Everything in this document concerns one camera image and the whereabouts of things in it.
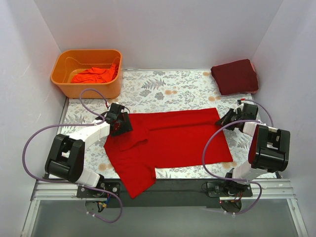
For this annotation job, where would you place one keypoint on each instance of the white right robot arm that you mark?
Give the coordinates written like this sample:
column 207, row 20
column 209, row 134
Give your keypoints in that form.
column 269, row 148

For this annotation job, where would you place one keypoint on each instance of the orange t shirt in basin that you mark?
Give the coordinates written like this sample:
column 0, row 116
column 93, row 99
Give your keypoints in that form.
column 97, row 75

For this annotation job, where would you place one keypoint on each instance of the aluminium frame rail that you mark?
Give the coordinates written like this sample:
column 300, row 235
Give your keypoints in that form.
column 67, row 210

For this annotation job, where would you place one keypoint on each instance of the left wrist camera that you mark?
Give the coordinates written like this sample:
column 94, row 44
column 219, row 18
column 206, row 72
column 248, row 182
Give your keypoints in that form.
column 117, row 109

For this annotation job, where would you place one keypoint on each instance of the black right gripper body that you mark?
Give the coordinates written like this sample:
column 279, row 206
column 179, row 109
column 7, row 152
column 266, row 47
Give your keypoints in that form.
column 228, row 118

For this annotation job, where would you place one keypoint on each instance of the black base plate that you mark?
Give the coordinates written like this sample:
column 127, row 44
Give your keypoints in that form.
column 179, row 192

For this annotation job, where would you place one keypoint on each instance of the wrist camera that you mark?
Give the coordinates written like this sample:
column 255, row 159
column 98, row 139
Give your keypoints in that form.
column 117, row 109
column 247, row 111

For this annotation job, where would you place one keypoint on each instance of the folded dark maroon t shirt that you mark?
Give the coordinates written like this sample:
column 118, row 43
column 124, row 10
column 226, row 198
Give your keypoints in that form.
column 235, row 77

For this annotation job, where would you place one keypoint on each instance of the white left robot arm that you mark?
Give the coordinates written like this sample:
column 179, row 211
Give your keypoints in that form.
column 66, row 157

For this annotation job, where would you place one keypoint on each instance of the folded pink t shirt underneath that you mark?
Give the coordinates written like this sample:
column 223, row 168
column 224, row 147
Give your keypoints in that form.
column 253, row 67

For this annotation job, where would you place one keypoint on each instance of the floral patterned table mat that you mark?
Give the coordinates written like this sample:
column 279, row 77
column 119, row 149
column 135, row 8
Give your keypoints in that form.
column 163, row 91

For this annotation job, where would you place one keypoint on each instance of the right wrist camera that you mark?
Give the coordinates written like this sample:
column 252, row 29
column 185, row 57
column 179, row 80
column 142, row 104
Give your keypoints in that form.
column 247, row 111

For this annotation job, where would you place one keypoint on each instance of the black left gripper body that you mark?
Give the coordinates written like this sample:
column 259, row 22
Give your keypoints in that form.
column 123, row 126

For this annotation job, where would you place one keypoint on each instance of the red t shirt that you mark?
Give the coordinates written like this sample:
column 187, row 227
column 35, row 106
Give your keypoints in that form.
column 165, row 140

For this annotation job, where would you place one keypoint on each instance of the orange plastic basin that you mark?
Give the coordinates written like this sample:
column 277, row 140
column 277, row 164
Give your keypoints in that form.
column 72, row 62

